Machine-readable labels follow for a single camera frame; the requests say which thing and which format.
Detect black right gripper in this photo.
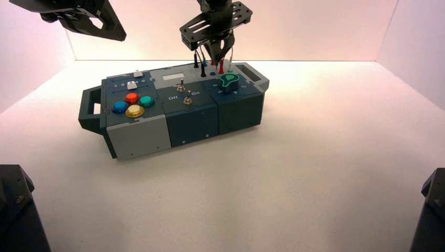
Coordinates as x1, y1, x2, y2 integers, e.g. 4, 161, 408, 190
179, 0, 253, 67

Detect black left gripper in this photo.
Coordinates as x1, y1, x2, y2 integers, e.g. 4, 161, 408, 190
9, 0, 127, 41

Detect blue jumper wire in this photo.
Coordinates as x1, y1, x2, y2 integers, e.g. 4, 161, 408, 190
199, 47, 218, 67

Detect green rotary knob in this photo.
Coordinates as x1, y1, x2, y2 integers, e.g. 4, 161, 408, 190
218, 73, 240, 94

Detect blue grey control box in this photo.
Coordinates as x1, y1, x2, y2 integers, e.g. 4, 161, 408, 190
78, 62, 270, 161

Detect yellow push button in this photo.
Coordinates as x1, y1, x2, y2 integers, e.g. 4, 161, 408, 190
125, 104, 145, 118

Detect red jumper wire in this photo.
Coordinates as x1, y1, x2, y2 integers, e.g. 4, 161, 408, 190
210, 58, 225, 75

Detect black jumper wire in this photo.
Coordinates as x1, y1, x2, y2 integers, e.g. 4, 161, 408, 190
193, 48, 207, 78

